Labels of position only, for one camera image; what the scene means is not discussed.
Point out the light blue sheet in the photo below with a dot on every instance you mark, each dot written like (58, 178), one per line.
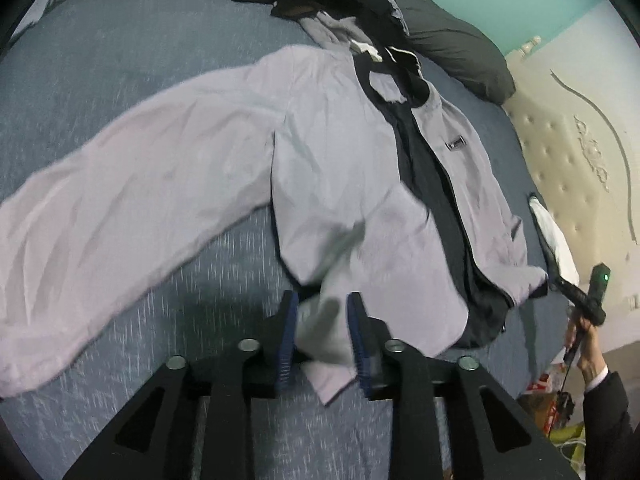
(50, 0)

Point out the person's right forearm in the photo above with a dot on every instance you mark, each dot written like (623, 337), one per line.
(610, 420)

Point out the dark grey pillow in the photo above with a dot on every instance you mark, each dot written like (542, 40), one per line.
(460, 50)

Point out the grey jacket black collar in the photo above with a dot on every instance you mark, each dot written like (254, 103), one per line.
(200, 160)

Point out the person's right hand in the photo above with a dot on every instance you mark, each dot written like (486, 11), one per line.
(590, 355)

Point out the cream tufted headboard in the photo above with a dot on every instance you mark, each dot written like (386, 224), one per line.
(575, 170)

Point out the folded white garment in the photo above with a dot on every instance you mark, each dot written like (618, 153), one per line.
(555, 240)

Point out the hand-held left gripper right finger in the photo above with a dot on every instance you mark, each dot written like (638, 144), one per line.
(360, 347)

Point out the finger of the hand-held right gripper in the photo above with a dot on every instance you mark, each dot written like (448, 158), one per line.
(560, 286)

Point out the red white bag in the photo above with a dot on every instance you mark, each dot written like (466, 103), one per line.
(545, 382)

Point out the blue patterned bed cover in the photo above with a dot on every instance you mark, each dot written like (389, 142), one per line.
(100, 60)

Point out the grey garment white lining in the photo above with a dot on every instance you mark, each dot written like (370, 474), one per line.
(330, 30)

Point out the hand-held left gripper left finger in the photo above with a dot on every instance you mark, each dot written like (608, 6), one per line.
(287, 342)

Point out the cardboard box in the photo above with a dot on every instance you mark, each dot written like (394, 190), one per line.
(537, 412)

